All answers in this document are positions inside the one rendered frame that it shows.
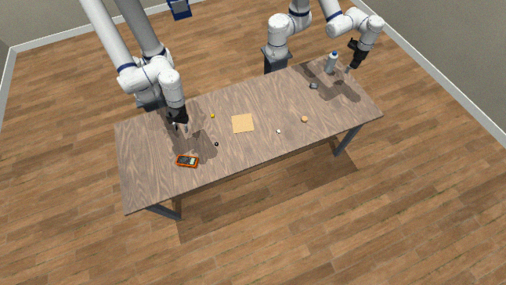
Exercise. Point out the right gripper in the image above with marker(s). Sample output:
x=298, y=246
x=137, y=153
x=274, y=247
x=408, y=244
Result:
x=178, y=115

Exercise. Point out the tan flat mat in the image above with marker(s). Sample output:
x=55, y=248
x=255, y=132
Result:
x=242, y=123

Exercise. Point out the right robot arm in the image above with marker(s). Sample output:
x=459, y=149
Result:
x=144, y=75

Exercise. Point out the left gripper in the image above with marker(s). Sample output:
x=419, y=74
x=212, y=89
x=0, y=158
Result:
x=358, y=55

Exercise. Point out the orange digital multimeter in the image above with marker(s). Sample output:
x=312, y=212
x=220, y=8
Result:
x=187, y=161

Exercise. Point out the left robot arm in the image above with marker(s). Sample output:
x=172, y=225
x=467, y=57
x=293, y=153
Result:
x=299, y=18

